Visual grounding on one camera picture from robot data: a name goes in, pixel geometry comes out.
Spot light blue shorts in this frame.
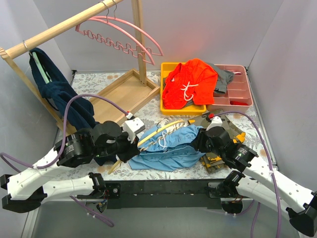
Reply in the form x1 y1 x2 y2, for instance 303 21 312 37
128 125 204 172

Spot pink divided tray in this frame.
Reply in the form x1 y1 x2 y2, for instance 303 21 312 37
207 64 253 113

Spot orange shorts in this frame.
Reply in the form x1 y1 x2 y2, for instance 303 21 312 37
162 59 218 110

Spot camouflage shorts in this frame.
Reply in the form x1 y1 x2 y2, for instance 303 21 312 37
190 126 253 174

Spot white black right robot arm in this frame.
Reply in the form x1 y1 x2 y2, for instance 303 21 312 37
191 126 317 237

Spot grey shorts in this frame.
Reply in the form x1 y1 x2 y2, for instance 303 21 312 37
180 59 234 105

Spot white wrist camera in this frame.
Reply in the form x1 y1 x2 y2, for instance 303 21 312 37
123 118 145 143
206 116 222 130

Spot navy blue shorts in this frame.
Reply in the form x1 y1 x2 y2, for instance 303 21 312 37
28 47 119 167

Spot front pink hanger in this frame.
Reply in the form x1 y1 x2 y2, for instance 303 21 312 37
75 15 163 65

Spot red item in tray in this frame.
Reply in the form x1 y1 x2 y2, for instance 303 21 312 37
230 101 250 106

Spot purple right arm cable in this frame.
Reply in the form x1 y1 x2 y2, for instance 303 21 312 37
215 111 283 238

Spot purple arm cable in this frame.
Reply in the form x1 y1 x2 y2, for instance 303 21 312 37
215 111 283 238
0 93 131 228

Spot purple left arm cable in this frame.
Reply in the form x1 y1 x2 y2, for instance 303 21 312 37
0 93 131 228

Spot pink hanger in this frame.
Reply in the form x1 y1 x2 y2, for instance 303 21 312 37
75 15 163 65
75 0 164 65

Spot floral table mat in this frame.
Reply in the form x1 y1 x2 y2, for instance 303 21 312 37
55 71 267 180

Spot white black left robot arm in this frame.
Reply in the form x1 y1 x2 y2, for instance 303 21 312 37
0 118 145 213

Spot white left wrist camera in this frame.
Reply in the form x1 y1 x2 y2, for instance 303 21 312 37
123 118 145 143

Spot rear pink hanger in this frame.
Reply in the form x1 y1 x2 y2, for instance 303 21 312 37
75 0 164 65

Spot yellow plastic tray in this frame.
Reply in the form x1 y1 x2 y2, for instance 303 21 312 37
160 62 207 116

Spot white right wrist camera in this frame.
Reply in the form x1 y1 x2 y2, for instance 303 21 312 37
206 116 222 130

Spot wooden clothes rack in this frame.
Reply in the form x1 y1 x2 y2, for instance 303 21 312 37
0 0 159 133

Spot light green hanger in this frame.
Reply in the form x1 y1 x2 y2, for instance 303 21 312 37
28 51 53 86

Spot yellow hanger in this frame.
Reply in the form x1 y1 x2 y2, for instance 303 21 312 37
107 120 185 175

